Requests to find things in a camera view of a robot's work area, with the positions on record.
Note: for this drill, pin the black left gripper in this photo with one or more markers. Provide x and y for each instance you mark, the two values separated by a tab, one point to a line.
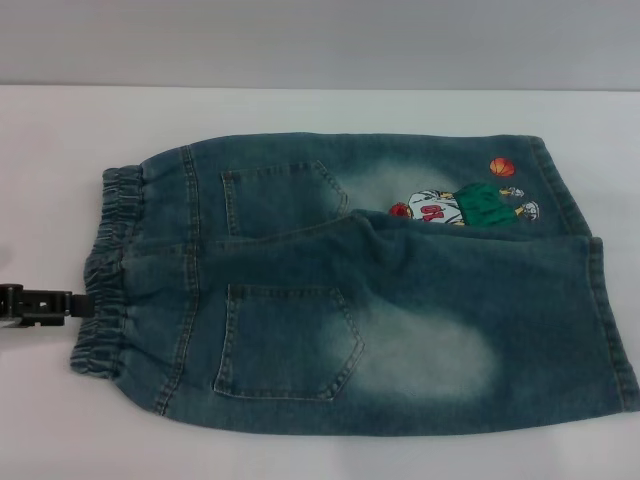
11	302

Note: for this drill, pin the blue denim shorts with cartoon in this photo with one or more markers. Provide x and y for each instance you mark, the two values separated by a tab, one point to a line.
400	310

